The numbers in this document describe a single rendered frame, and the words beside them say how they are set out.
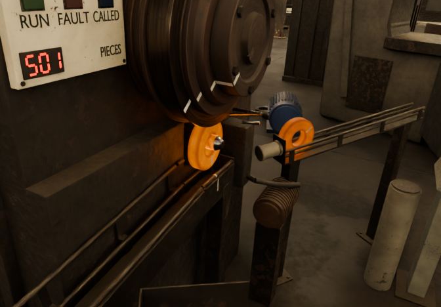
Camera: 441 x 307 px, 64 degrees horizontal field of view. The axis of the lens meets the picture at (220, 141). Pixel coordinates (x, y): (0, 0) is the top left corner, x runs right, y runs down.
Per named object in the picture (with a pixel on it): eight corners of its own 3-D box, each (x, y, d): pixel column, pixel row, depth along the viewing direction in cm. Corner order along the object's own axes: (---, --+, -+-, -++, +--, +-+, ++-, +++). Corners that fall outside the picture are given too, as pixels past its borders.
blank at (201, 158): (184, 132, 93) (195, 134, 92) (212, 107, 104) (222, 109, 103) (189, 178, 101) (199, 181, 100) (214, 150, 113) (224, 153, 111)
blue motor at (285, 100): (265, 138, 312) (269, 101, 298) (266, 117, 363) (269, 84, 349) (300, 142, 309) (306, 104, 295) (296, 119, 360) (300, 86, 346)
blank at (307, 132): (285, 161, 141) (291, 164, 139) (271, 134, 132) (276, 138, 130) (314, 136, 143) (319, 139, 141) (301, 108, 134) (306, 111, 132)
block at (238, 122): (215, 182, 131) (218, 121, 121) (225, 173, 137) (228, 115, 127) (241, 190, 126) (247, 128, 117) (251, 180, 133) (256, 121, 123)
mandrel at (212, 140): (168, 141, 106) (167, 127, 104) (176, 135, 109) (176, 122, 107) (218, 155, 99) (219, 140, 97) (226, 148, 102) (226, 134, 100)
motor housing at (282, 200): (241, 302, 150) (251, 195, 128) (260, 268, 168) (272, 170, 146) (270, 314, 145) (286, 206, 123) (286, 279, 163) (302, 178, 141)
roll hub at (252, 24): (264, 37, 103) (229, 115, 93) (246, -53, 80) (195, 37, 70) (283, 39, 101) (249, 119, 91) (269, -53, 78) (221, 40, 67)
